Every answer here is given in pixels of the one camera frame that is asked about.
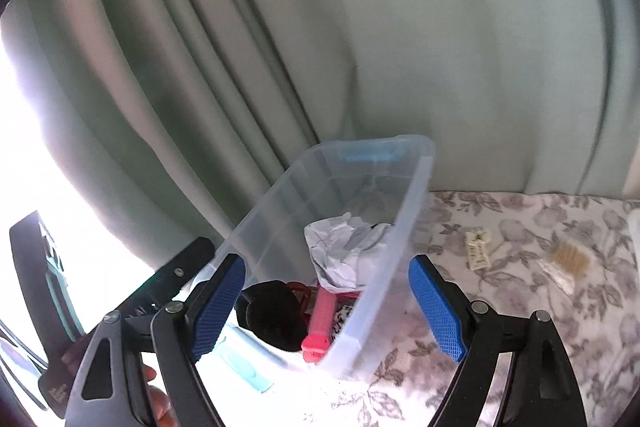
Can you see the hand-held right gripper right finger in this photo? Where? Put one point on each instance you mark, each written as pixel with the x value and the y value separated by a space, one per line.
pixel 437 307

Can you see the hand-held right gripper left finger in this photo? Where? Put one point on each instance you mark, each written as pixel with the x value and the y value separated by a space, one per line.
pixel 220 302

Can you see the clear bag of beige bands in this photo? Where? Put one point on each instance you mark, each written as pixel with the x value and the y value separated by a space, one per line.
pixel 570 257

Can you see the floral blanket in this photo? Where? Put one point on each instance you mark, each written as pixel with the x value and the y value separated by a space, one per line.
pixel 525 357

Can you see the pink hair clip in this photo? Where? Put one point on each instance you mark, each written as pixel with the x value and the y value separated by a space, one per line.
pixel 320 322

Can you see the leopard print scrunchie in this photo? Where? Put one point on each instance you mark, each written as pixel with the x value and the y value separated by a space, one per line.
pixel 342 317

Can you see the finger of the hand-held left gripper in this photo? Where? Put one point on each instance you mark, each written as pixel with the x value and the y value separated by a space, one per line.
pixel 175 267

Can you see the green curtain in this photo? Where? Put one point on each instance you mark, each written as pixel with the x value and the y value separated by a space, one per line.
pixel 350 32

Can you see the white paper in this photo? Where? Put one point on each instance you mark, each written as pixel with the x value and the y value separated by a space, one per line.
pixel 340 247

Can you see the person's left hand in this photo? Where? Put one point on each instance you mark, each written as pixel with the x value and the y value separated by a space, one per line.
pixel 160 407

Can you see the black cloth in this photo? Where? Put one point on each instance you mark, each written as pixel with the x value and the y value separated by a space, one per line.
pixel 275 312

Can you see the clear plastic storage box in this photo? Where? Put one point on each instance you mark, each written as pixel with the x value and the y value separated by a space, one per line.
pixel 380 257

